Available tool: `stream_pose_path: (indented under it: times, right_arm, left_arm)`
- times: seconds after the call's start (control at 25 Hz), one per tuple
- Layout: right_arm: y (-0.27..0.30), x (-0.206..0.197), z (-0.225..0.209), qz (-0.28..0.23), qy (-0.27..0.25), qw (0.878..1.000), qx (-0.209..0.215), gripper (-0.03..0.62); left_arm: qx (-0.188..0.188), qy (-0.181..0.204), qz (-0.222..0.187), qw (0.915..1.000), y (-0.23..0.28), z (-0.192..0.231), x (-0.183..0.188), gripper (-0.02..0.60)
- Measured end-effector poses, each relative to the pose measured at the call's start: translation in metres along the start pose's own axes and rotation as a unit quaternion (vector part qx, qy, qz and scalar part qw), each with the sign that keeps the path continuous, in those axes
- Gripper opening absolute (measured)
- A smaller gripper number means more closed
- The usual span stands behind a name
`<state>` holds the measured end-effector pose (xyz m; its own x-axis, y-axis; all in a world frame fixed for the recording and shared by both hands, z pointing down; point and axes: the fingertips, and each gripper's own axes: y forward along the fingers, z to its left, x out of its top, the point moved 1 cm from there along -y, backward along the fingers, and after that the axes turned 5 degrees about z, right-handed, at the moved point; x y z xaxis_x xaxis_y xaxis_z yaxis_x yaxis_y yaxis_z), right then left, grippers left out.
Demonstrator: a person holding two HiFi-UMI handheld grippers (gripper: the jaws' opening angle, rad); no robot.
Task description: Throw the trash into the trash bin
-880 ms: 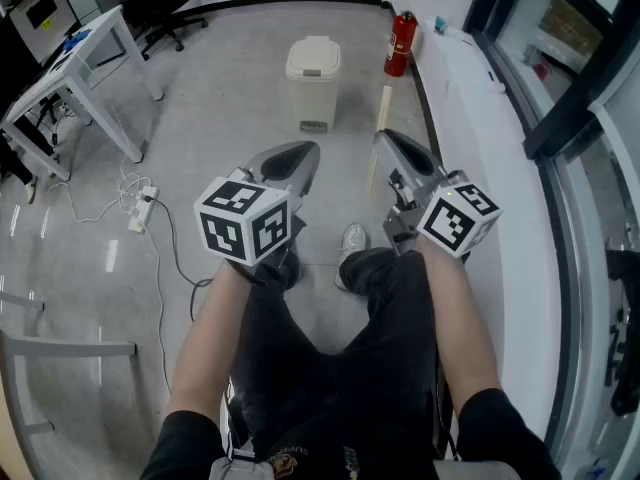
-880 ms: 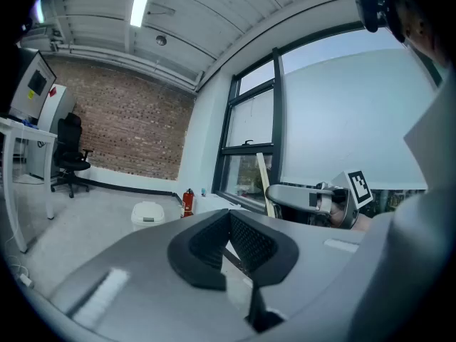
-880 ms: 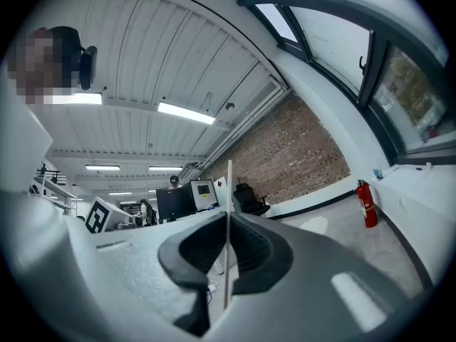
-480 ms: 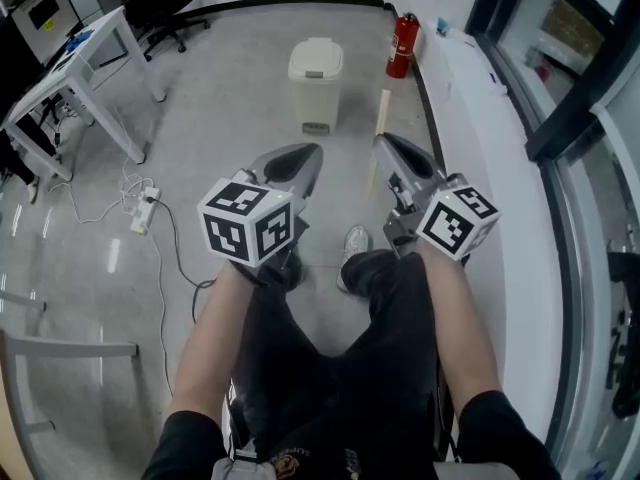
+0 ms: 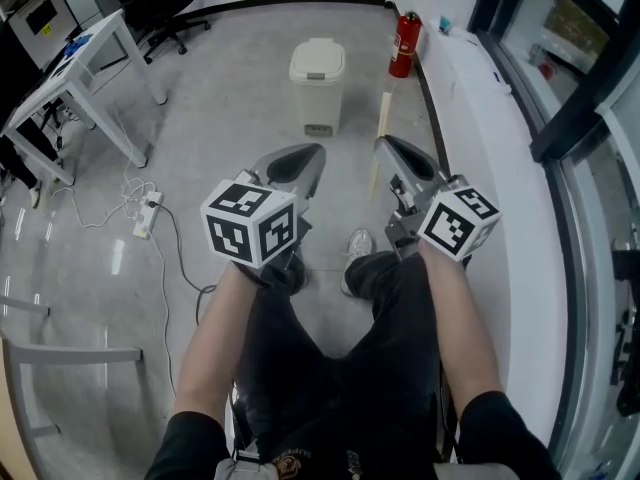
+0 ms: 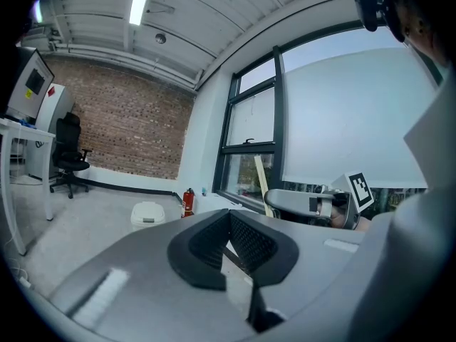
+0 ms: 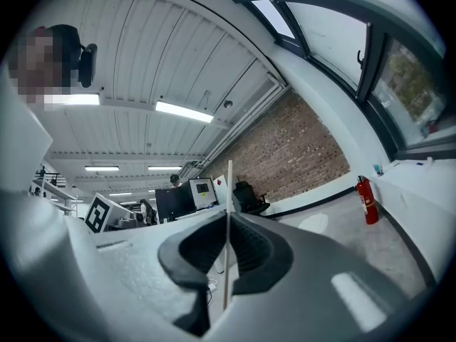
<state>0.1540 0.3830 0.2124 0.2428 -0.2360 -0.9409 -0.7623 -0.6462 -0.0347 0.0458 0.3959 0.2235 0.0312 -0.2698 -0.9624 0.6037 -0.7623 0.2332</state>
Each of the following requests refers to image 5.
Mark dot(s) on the black window frame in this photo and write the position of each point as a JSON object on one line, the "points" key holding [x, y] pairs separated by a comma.
{"points": [[575, 118]]}

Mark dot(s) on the black metal device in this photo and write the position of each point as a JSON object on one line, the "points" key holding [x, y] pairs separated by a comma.
{"points": [[630, 393]]}

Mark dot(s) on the grey metal table frame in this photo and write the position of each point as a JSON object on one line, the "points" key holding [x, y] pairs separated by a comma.
{"points": [[75, 355]]}

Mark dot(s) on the red fire extinguisher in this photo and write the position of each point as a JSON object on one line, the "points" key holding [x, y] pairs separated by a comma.
{"points": [[402, 48]]}

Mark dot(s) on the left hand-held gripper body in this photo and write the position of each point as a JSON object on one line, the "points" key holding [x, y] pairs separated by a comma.
{"points": [[250, 228]]}

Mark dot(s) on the person's right forearm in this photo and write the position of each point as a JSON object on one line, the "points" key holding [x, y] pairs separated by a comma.
{"points": [[460, 328]]}

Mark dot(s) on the black flat pad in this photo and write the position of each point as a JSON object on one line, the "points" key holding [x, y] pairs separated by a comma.
{"points": [[61, 67]]}

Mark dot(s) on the person's black top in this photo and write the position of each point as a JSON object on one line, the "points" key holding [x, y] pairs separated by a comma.
{"points": [[500, 443]]}

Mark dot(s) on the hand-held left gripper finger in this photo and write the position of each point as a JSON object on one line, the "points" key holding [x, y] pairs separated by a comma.
{"points": [[317, 168], [280, 153]]}

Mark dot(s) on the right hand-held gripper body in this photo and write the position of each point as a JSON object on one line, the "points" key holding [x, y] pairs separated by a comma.
{"points": [[455, 223]]}

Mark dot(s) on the black office chair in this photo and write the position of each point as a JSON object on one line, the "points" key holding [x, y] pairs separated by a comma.
{"points": [[155, 3]]}

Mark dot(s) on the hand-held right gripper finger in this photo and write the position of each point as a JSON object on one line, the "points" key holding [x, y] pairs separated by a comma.
{"points": [[431, 160], [387, 160]]}

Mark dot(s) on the person's left forearm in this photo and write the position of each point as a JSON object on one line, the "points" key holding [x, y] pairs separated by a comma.
{"points": [[215, 338]]}

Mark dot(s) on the teal small object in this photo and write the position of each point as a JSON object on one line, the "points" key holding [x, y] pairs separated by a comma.
{"points": [[445, 24]]}

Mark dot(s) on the blue glove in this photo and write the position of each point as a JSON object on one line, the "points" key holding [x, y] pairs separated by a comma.
{"points": [[77, 44]]}

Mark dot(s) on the white desk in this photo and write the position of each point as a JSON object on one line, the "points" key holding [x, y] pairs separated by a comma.
{"points": [[70, 78]]}

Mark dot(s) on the person's black trousers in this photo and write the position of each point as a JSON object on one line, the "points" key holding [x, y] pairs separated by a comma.
{"points": [[350, 383]]}

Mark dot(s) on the white power strip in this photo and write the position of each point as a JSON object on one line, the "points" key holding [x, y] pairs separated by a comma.
{"points": [[147, 213]]}

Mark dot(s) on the long wooden stick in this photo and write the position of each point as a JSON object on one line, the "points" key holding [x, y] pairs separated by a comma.
{"points": [[382, 118]]}

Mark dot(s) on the beige pedal trash bin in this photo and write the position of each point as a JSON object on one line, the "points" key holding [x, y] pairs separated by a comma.
{"points": [[317, 83]]}

